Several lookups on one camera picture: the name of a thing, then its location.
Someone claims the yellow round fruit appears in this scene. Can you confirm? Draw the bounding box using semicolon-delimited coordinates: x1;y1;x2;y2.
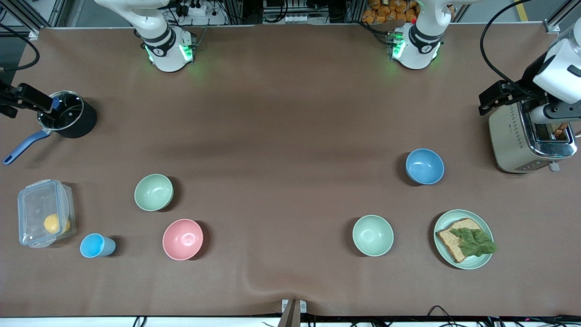
44;213;71;235

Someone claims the green bowl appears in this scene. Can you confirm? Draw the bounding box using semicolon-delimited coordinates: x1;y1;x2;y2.
134;174;174;212

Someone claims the pale green plate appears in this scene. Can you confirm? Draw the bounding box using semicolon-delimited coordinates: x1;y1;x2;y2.
433;209;494;270

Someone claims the blue bowl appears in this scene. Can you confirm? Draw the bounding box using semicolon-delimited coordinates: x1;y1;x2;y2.
405;149;445;185

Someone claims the clear plastic lidded container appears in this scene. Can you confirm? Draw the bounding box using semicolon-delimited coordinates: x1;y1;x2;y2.
17;179;76;248

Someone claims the aluminium frame profile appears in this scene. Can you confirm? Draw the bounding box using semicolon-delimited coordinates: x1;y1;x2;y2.
544;0;581;33
0;0;62;38

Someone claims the pink bowl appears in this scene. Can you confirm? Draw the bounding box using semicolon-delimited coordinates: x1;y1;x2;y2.
162;219;204;261

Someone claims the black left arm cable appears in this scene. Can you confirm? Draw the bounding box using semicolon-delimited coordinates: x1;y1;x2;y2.
480;0;545;89

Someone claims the beige metal toaster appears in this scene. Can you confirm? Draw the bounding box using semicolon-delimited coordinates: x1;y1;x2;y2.
488;100;578;174

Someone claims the pale mint bowl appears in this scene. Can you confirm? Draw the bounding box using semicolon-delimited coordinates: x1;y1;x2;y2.
352;215;394;257

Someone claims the bag of orange snacks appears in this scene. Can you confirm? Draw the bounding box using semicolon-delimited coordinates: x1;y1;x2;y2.
362;0;419;25

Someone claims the black pot with blue handle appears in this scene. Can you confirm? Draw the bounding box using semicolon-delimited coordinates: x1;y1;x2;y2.
3;91;98;165

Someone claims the green lettuce leaf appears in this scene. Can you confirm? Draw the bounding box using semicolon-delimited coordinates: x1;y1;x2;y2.
449;227;497;258

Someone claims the blue plastic cup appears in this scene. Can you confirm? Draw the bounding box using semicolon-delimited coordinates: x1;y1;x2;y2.
80;233;116;258

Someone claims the metal table clamp bracket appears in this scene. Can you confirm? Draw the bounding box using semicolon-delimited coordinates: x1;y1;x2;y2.
281;298;307;327

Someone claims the glass lid with blue knob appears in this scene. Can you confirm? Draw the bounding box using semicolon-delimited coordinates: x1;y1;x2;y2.
37;91;85;131

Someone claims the white power strip with plugs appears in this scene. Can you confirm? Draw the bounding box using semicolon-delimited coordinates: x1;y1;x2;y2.
178;0;227;26

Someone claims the brown bread slice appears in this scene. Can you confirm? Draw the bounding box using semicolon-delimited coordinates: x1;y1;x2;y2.
436;218;486;264

